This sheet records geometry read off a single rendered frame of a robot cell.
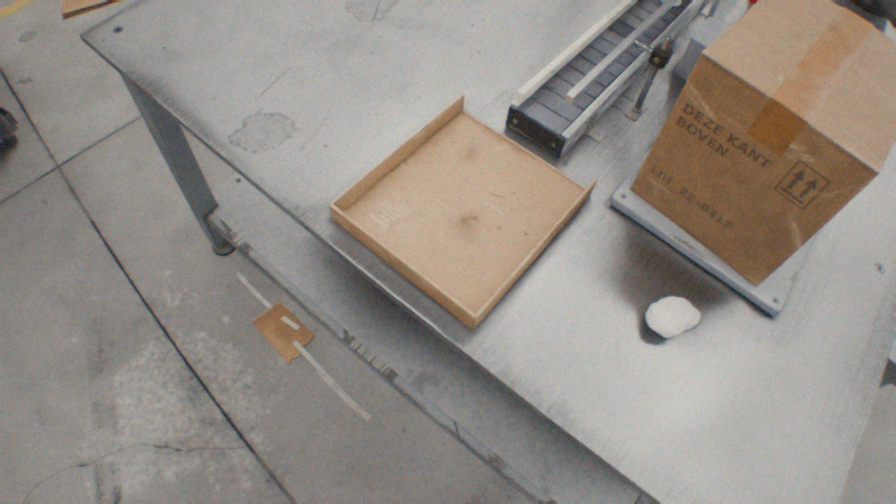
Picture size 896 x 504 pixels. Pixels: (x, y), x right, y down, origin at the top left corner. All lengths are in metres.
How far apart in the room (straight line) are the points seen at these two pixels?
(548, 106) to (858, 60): 0.44
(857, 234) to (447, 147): 0.72
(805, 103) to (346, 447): 1.28
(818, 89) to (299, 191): 0.71
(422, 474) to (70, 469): 0.96
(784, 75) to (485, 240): 0.44
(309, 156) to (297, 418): 0.87
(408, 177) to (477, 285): 0.21
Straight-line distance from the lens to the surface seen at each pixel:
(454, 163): 0.87
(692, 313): 0.80
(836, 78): 0.80
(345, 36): 1.10
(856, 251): 1.08
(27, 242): 2.18
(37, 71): 2.83
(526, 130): 0.91
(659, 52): 0.95
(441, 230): 0.79
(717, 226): 0.84
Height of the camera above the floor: 1.50
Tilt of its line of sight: 59 degrees down
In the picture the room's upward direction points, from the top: 7 degrees clockwise
